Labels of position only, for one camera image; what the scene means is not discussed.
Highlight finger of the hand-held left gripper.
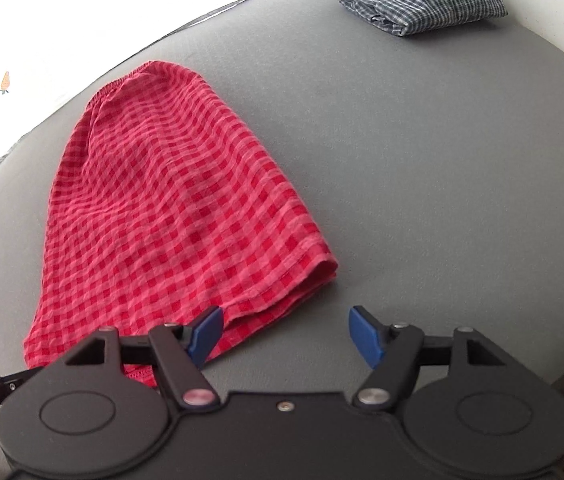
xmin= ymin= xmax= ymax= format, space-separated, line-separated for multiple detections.
xmin=0 ymin=367 xmax=45 ymax=397

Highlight printed white sheet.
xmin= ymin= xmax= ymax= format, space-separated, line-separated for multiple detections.
xmin=0 ymin=0 xmax=348 ymax=211

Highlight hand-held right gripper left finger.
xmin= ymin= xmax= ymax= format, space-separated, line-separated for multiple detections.
xmin=63 ymin=305 xmax=225 ymax=409

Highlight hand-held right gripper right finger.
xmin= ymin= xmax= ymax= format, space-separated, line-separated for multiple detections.
xmin=348 ymin=305 xmax=502 ymax=409

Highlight red checked shorts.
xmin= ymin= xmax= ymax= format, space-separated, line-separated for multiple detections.
xmin=23 ymin=60 xmax=339 ymax=391

